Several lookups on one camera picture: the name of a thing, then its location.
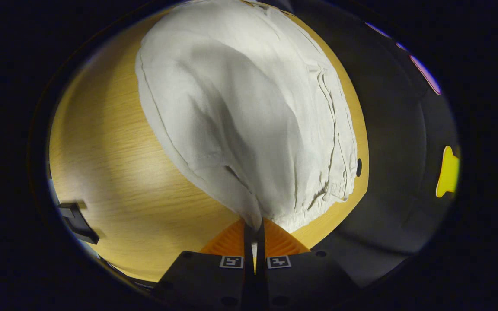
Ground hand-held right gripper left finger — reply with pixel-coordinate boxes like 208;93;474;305
152;218;256;311

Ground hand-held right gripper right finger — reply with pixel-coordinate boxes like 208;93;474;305
255;217;362;311

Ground white jeans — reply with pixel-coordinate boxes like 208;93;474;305
135;0;358;234

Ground black backdrop cloth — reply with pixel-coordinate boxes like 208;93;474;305
275;0;461;288

